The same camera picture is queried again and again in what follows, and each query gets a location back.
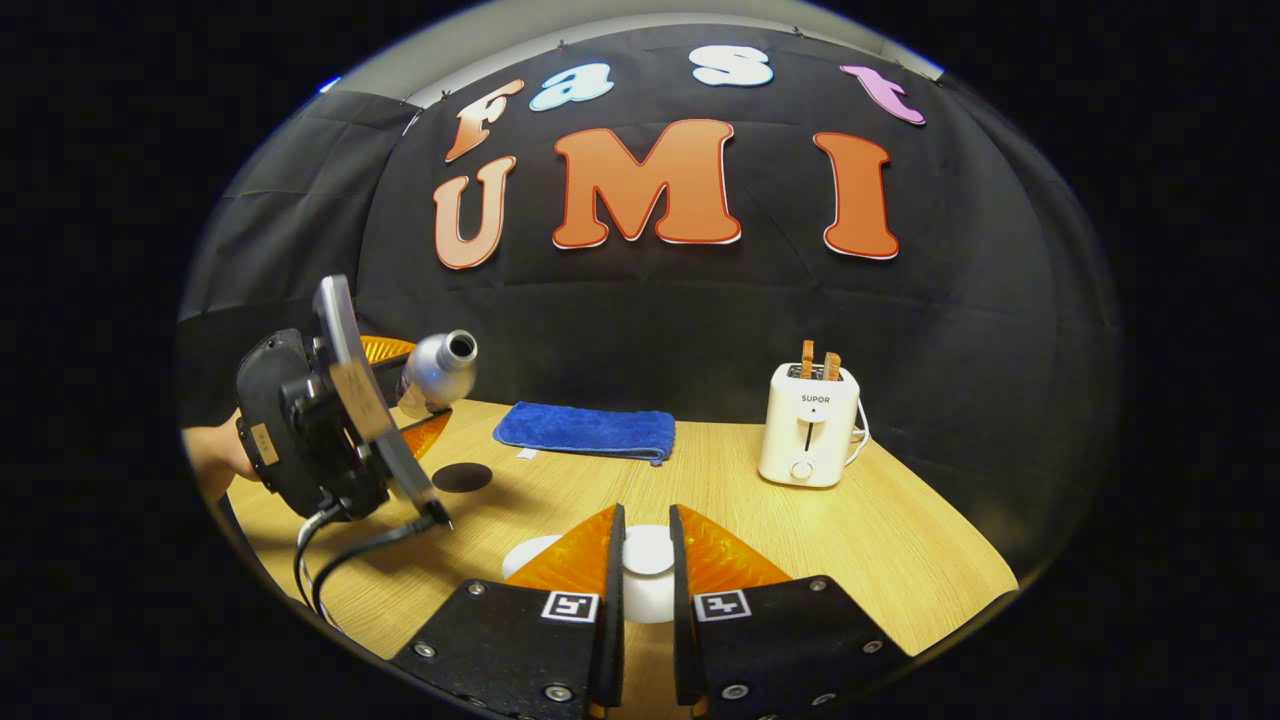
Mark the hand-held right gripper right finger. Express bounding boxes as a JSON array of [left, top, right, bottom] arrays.
[[668, 503, 913, 720]]

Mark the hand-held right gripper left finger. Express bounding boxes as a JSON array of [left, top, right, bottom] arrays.
[[390, 503, 627, 720]]

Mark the silver water bottle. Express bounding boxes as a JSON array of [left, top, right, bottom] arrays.
[[394, 329, 480, 420]]

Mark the dark round coaster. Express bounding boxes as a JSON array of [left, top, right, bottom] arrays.
[[431, 462, 495, 494]]

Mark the white teacup lid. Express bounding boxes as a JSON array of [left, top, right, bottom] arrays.
[[622, 524, 677, 625]]

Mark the white teacup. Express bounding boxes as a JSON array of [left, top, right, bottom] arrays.
[[501, 534, 567, 581]]

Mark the blue folded cloth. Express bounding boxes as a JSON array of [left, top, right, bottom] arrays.
[[492, 401, 677, 467]]

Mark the white toaster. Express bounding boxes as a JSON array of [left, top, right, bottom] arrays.
[[757, 362, 862, 489]]

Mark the black cable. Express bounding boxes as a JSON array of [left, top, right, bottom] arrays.
[[311, 512, 453, 629]]

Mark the grey cable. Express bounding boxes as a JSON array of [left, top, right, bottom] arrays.
[[293, 503, 346, 609]]

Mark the white toaster cable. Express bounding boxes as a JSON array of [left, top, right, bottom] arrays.
[[845, 398, 872, 468]]

